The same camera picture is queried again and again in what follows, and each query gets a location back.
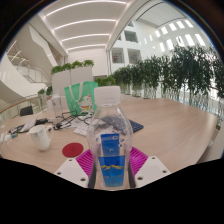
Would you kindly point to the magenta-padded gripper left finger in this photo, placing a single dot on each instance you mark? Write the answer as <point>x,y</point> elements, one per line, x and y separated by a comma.
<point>71,171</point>

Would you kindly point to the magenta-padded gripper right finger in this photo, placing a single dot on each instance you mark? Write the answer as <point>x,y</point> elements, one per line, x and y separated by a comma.
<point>151,170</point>

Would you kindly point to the clear blue-labelled water bottle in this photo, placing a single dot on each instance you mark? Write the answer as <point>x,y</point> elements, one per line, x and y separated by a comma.
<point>110,141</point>

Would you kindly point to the round red coaster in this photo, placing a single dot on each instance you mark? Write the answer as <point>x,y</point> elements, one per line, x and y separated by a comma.
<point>72,150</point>

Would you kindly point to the white printed mug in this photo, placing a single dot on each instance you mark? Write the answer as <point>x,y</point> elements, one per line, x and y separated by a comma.
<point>40,136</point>

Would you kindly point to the black power adapter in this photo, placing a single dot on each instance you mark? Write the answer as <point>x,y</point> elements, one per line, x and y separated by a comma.
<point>41,121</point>

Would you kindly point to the open grey booklet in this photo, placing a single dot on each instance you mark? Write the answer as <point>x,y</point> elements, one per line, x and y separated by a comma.
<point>28,125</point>

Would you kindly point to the clear shaker bottle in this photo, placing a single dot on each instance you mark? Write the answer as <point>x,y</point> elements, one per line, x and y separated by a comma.
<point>56,104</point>

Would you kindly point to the black chair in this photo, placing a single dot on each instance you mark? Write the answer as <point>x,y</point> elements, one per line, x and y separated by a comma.
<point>26,110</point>

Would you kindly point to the white cabinet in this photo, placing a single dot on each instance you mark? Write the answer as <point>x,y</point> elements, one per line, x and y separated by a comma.
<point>71,80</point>

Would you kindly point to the low planter with plants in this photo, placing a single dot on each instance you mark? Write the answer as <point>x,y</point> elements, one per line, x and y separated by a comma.
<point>105,81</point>

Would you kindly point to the row of green hedge plants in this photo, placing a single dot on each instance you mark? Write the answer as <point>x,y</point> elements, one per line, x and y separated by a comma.
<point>173,73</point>

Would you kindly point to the green plants atop cabinet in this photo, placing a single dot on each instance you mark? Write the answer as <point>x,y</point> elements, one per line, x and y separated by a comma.
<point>71,65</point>

